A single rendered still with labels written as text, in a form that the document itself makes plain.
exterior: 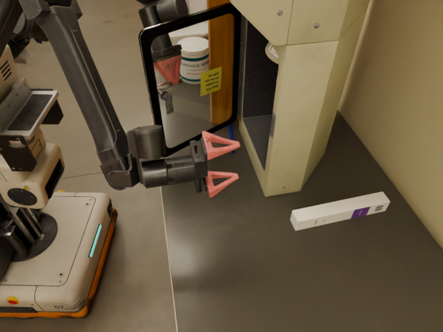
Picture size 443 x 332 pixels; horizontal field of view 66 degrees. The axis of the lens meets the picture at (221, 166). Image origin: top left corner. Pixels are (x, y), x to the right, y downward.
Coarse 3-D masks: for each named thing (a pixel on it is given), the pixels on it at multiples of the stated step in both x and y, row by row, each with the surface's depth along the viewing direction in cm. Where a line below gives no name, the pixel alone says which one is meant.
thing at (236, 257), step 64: (192, 192) 102; (256, 192) 102; (320, 192) 102; (384, 192) 102; (192, 256) 87; (256, 256) 87; (320, 256) 87; (384, 256) 87; (192, 320) 76; (256, 320) 76; (320, 320) 76; (384, 320) 76
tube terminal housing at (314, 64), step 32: (320, 0) 62; (352, 0) 65; (288, 32) 65; (320, 32) 66; (352, 32) 76; (288, 64) 70; (320, 64) 72; (288, 96) 76; (320, 96) 78; (288, 128) 83; (320, 128) 90; (256, 160) 104; (288, 160) 91; (288, 192) 101
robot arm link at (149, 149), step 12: (132, 132) 68; (144, 132) 66; (156, 132) 67; (132, 144) 69; (144, 144) 67; (156, 144) 67; (132, 156) 70; (144, 156) 68; (156, 156) 68; (132, 168) 70; (108, 180) 71; (120, 180) 70; (132, 180) 70
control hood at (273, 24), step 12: (240, 0) 59; (252, 0) 59; (264, 0) 60; (276, 0) 60; (288, 0) 61; (240, 12) 61; (252, 12) 61; (264, 12) 61; (276, 12) 62; (288, 12) 62; (252, 24) 63; (264, 24) 63; (276, 24) 63; (288, 24) 64; (264, 36) 65; (276, 36) 65
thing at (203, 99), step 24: (216, 24) 89; (168, 48) 83; (192, 48) 88; (216, 48) 93; (144, 72) 84; (168, 72) 88; (192, 72) 93; (216, 72) 98; (192, 96) 98; (216, 96) 104; (168, 120) 97; (192, 120) 103; (216, 120) 111; (168, 144) 103
